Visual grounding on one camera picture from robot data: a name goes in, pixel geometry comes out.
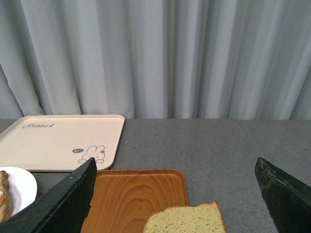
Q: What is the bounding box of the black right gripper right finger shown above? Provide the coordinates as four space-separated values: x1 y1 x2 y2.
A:
255 157 311 233

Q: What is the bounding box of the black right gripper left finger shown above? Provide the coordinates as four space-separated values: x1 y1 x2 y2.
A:
0 158 97 233

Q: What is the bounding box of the white round plate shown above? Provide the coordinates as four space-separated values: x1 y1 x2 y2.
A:
0 167 37 216

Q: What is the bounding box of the bread slice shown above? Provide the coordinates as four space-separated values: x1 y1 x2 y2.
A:
0 170 13 223
143 200 226 233

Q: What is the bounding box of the brown wooden tray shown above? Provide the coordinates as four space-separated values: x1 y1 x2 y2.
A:
81 169 188 233

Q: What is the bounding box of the pink rabbit tray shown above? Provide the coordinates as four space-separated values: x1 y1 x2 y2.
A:
0 115 125 172

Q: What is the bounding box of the grey curtain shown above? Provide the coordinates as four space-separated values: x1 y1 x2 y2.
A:
0 0 311 120

